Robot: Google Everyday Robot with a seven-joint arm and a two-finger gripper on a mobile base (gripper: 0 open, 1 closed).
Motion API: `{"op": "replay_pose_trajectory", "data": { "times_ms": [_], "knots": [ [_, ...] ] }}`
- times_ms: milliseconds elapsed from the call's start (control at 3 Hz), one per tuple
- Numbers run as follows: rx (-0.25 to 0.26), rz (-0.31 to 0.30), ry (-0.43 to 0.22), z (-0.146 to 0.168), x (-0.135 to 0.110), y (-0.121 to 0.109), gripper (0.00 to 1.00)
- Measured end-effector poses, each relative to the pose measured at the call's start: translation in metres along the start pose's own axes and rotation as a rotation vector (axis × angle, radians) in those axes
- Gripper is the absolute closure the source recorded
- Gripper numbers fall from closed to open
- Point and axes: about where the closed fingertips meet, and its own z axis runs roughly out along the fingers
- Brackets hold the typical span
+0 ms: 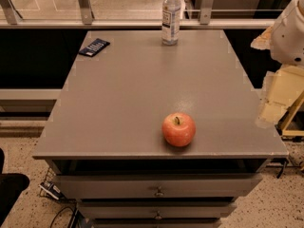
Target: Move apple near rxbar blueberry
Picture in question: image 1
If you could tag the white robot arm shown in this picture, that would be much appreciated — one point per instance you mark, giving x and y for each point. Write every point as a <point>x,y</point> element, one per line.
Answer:
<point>285,41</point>

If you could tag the metal window railing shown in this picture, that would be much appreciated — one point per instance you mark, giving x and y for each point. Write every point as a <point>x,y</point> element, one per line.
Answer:
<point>137,14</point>

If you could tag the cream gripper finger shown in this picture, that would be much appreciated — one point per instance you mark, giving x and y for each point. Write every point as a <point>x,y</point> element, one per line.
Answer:
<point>279,91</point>
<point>263,41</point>

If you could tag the blue white floor device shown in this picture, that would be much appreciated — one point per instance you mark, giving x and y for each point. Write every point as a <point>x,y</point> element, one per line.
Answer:
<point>51,189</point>

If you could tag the grey drawer cabinet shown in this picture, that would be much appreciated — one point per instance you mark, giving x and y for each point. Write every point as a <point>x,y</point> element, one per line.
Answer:
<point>104,141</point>

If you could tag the drawer metal knob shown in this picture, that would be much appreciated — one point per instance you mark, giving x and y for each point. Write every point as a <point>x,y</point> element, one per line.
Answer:
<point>158,216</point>
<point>159,193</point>

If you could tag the top drawer metal knob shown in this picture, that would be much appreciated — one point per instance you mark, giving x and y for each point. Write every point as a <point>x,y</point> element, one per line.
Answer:
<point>159,193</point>

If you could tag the blue rxbar blueberry bar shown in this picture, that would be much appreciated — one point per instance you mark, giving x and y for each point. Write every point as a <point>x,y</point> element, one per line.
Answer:
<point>94,48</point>

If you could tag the red apple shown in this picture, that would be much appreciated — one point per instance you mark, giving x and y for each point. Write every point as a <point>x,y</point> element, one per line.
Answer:
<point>178,129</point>

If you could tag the clear plastic water bottle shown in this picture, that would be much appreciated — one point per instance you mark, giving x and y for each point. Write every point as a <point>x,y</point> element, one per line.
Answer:
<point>170,24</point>

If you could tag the black chair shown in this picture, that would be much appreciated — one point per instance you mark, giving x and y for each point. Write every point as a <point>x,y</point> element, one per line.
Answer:
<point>11,186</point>

